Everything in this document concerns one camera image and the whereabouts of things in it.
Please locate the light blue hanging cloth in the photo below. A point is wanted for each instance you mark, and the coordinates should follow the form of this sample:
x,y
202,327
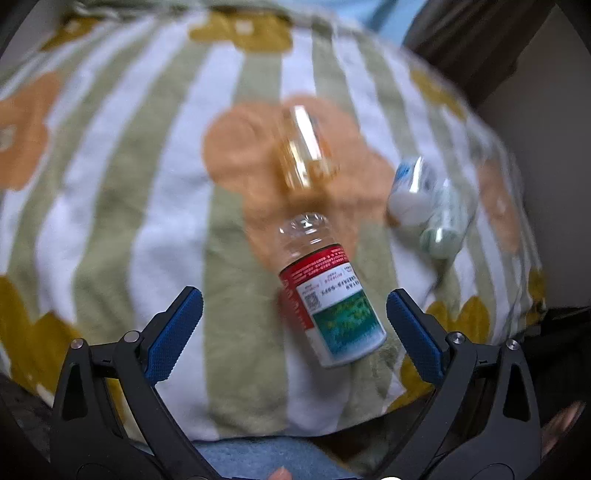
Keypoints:
x,y
390,19

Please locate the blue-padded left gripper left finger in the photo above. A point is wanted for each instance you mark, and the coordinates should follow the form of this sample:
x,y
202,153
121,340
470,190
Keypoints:
x,y
87,439

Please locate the clear amber plastic cup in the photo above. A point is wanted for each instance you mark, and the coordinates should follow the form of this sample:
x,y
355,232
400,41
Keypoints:
x,y
304,156

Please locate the brown right curtain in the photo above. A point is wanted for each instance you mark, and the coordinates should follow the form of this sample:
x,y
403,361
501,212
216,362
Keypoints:
x,y
476,44

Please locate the striped flower pattern blanket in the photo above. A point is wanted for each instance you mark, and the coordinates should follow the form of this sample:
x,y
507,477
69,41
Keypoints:
x,y
138,157

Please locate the white green label cup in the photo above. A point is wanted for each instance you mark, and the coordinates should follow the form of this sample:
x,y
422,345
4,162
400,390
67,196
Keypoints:
x,y
445,231

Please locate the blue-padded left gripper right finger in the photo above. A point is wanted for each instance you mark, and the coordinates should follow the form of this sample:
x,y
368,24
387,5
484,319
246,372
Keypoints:
x,y
482,420

